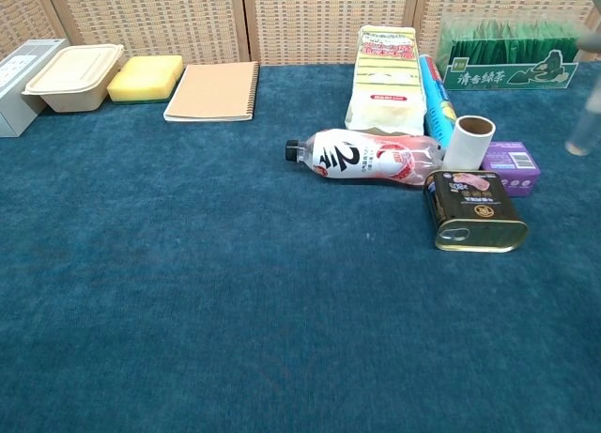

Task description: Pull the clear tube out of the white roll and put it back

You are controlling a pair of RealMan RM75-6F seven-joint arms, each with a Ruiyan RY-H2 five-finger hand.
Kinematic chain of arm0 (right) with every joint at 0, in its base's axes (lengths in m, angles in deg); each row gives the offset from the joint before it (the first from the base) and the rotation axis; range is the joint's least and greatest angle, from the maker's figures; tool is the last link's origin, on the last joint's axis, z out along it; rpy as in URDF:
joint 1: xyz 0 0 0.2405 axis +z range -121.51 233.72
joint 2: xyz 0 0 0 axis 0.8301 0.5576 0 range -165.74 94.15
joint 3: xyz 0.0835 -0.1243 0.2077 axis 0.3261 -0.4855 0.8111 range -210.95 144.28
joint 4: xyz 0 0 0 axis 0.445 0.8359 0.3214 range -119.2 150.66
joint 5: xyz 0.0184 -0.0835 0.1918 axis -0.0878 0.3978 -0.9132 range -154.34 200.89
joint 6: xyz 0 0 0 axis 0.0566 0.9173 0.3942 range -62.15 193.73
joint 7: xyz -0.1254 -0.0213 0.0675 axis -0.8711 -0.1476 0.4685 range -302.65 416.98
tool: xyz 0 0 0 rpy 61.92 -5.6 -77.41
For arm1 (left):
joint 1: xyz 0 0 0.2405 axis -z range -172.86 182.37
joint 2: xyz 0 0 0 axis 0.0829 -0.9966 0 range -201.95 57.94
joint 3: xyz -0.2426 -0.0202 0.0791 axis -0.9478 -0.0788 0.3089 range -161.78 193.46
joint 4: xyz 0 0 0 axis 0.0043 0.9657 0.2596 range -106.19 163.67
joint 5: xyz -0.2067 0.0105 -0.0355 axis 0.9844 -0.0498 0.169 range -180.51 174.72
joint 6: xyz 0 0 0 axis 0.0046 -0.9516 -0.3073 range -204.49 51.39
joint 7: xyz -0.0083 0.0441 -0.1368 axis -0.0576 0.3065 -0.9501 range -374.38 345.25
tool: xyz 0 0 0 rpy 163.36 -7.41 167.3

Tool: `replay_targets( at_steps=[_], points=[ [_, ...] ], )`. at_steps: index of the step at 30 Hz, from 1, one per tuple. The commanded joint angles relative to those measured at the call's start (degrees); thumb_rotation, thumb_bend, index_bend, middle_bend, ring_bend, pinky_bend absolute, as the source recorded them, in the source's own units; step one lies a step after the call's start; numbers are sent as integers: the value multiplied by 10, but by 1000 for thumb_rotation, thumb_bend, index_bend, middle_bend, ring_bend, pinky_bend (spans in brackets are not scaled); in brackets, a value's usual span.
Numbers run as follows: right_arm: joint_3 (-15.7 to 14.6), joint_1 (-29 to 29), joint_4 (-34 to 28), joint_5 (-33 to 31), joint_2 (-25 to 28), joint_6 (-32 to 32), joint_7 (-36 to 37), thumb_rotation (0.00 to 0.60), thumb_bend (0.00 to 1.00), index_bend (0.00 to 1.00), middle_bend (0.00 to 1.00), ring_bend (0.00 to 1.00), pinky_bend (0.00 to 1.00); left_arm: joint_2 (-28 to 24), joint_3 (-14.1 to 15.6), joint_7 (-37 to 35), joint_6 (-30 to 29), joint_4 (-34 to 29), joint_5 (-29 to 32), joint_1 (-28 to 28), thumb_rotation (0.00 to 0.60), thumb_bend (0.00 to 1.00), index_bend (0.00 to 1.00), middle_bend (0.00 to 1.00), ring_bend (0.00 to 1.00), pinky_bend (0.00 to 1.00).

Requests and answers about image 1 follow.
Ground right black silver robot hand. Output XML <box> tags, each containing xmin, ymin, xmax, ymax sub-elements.
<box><xmin>576</xmin><ymin>0</ymin><xmax>601</xmax><ymax>54</ymax></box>

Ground clear bottle white cap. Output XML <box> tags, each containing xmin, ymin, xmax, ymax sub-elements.
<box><xmin>564</xmin><ymin>87</ymin><xmax>601</xmax><ymax>158</ymax></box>

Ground clear box green tea bags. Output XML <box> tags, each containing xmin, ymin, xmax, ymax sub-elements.
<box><xmin>435</xmin><ymin>13</ymin><xmax>588</xmax><ymax>91</ymax></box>

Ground small purple box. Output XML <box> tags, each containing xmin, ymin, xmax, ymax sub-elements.
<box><xmin>478</xmin><ymin>140</ymin><xmax>543</xmax><ymax>199</ymax></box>

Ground white paper roll cardboard core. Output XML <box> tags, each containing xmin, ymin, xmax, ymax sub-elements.
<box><xmin>441</xmin><ymin>115</ymin><xmax>498</xmax><ymax>172</ymax></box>

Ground blue cling film roll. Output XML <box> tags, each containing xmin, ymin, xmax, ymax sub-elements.
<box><xmin>418</xmin><ymin>53</ymin><xmax>458</xmax><ymax>148</ymax></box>

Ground black gold luncheon meat can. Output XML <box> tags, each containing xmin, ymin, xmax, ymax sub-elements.
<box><xmin>423</xmin><ymin>169</ymin><xmax>530</xmax><ymax>254</ymax></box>

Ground yellow green sponge multipack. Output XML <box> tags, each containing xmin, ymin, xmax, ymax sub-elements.
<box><xmin>344</xmin><ymin>24</ymin><xmax>428</xmax><ymax>136</ymax></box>

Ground plastic drink bottle red label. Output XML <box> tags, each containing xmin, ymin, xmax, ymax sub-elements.
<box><xmin>285</xmin><ymin>128</ymin><xmax>445</xmax><ymax>188</ymax></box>

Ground brown spiral notebook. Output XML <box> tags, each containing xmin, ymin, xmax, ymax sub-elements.
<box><xmin>162</xmin><ymin>60</ymin><xmax>261</xmax><ymax>124</ymax></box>

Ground yellow sponge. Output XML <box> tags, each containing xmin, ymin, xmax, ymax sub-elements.
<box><xmin>122</xmin><ymin>54</ymin><xmax>185</xmax><ymax>85</ymax></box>
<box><xmin>106</xmin><ymin>67</ymin><xmax>174</xmax><ymax>106</ymax></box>

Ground woven bamboo folding screen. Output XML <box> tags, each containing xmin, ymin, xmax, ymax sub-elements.
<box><xmin>0</xmin><ymin>0</ymin><xmax>601</xmax><ymax>69</ymax></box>

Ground blue carpet table cover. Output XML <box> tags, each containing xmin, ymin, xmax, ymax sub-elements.
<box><xmin>0</xmin><ymin>60</ymin><xmax>601</xmax><ymax>433</ymax></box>

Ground beige takeaway food container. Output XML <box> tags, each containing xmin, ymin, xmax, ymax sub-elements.
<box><xmin>21</xmin><ymin>43</ymin><xmax>126</xmax><ymax>114</ymax></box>

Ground white grey power strip box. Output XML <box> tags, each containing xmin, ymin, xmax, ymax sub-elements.
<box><xmin>0</xmin><ymin>38</ymin><xmax>69</xmax><ymax>139</ymax></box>

